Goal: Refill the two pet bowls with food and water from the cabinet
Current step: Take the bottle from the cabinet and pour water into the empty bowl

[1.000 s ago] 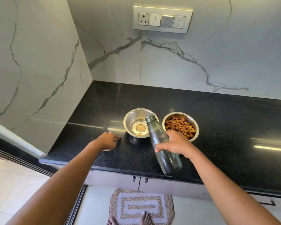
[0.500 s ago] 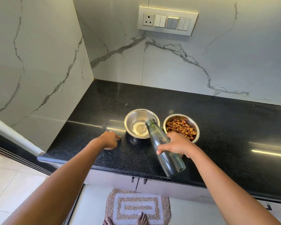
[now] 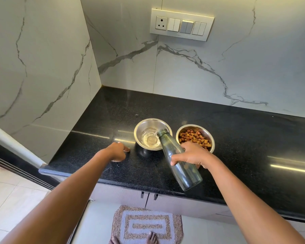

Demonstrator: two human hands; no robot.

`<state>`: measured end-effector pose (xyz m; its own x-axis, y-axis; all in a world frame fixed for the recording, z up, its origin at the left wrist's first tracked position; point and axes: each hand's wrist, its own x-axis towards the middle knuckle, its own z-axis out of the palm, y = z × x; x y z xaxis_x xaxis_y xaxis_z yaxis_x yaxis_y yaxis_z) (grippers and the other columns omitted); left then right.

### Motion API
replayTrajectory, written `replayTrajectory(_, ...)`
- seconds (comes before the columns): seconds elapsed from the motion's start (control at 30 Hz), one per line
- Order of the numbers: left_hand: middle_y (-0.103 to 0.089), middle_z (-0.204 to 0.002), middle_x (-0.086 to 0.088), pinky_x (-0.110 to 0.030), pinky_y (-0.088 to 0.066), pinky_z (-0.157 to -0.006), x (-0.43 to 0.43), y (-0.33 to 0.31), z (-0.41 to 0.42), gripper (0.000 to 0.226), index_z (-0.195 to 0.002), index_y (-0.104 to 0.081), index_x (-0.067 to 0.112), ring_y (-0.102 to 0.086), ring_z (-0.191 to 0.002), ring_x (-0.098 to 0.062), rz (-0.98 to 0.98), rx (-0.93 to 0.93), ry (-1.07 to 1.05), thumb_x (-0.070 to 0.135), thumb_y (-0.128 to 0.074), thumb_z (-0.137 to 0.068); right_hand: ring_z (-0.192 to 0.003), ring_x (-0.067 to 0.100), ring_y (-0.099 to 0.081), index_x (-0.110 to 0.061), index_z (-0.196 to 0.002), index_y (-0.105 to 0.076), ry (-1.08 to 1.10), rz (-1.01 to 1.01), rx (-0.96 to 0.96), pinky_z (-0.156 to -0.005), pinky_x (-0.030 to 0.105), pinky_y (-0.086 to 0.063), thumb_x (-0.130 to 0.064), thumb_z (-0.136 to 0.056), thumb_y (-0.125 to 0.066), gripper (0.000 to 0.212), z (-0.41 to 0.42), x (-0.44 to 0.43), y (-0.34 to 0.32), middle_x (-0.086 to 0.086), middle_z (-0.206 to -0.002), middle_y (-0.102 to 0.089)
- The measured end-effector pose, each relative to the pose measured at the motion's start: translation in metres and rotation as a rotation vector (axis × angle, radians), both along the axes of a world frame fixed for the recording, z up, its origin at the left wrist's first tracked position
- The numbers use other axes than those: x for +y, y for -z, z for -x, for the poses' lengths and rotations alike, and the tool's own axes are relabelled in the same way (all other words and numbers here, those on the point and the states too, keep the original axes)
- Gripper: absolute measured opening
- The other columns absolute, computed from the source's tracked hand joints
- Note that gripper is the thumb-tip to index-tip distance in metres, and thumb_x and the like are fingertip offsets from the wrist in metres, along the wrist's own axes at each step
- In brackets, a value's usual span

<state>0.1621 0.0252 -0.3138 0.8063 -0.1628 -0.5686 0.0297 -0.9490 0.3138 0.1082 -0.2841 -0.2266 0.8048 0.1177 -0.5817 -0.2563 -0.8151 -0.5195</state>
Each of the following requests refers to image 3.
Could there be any person's right hand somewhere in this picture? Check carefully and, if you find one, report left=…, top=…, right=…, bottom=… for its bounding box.
left=170, top=141, right=219, bottom=171

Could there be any person's left hand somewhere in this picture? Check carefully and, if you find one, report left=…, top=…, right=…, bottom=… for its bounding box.
left=98, top=142, right=131, bottom=163

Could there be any grey water bottle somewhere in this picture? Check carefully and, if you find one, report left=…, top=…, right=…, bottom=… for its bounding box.
left=157, top=128, right=203, bottom=192

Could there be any person's right forearm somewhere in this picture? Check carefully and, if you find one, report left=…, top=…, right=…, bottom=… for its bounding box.
left=207, top=157, right=305, bottom=244

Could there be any person's left forearm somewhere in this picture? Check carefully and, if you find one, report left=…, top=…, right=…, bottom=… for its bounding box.
left=0, top=149, right=114, bottom=244

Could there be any beige patterned floor mat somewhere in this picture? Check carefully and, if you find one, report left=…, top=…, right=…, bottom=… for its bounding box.
left=111, top=205, right=184, bottom=244

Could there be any person's right foot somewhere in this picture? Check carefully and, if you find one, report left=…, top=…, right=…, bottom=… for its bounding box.
left=145, top=231, right=159, bottom=244

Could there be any white base cabinet door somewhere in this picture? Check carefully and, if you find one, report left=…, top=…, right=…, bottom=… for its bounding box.
left=145, top=191, right=237, bottom=225
left=90, top=182, right=150, bottom=209

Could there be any white switch panel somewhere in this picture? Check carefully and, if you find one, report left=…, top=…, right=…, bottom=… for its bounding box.
left=150, top=8, right=215, bottom=42

